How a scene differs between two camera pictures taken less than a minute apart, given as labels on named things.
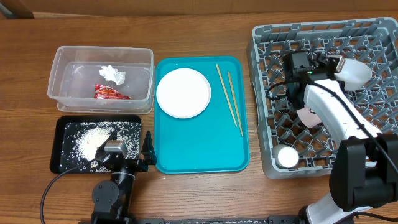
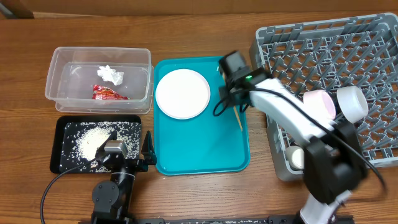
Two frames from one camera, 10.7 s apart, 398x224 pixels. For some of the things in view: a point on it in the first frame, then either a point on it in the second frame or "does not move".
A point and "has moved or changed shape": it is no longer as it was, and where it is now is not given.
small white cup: (285, 156) → (295, 155)
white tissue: (111, 74) does not move
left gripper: (148, 152) does not move
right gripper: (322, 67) → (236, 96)
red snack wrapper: (103, 92) does not move
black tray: (74, 140) does not move
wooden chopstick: (235, 104) does not move
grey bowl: (354, 74) has moved or changed shape
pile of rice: (80, 141) does not move
